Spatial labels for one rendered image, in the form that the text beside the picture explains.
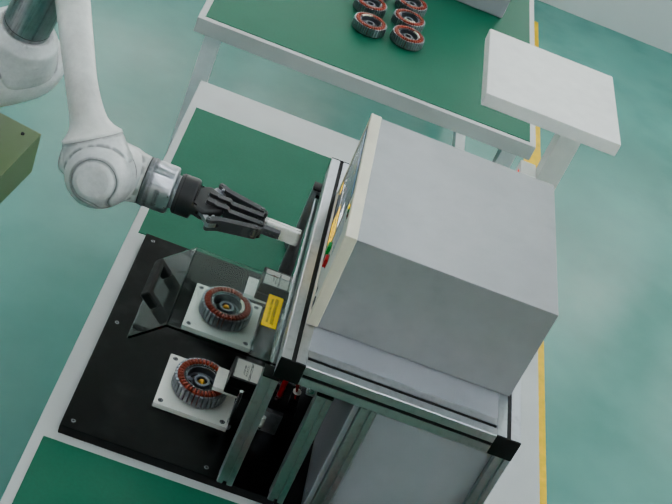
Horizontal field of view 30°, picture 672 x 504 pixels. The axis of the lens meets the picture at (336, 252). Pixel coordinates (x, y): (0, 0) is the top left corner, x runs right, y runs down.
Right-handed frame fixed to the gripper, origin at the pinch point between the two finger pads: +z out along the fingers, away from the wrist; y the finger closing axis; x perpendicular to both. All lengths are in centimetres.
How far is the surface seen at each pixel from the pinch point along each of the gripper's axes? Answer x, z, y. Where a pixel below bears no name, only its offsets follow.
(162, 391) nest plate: -39.9, -9.8, 7.6
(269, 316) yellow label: -11.5, 3.4, 9.9
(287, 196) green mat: -43, 2, -78
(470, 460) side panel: -15, 45, 24
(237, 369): -30.9, 2.2, 4.2
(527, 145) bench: -44, 68, -154
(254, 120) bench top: -43, -12, -108
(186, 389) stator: -36.6, -5.7, 8.3
